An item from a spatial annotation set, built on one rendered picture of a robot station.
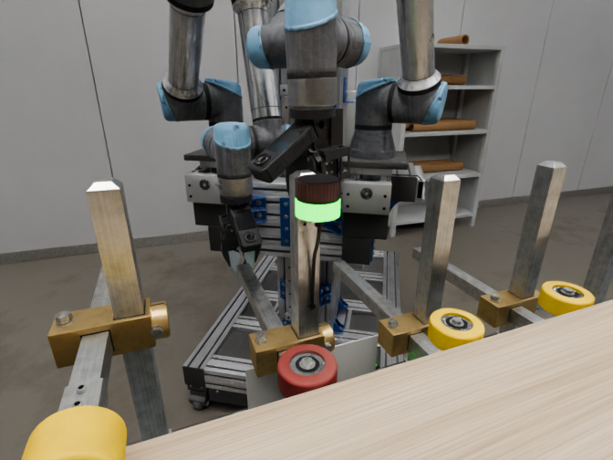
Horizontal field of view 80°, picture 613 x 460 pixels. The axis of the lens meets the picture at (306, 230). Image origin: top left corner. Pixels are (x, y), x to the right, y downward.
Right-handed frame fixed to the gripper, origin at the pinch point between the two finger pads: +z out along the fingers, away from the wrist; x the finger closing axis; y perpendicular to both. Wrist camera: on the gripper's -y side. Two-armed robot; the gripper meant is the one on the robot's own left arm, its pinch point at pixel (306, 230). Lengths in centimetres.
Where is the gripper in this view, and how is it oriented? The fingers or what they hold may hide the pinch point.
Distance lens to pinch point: 64.0
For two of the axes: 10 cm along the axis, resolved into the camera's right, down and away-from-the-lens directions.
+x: -6.7, -2.7, 7.0
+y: 7.5, -2.8, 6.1
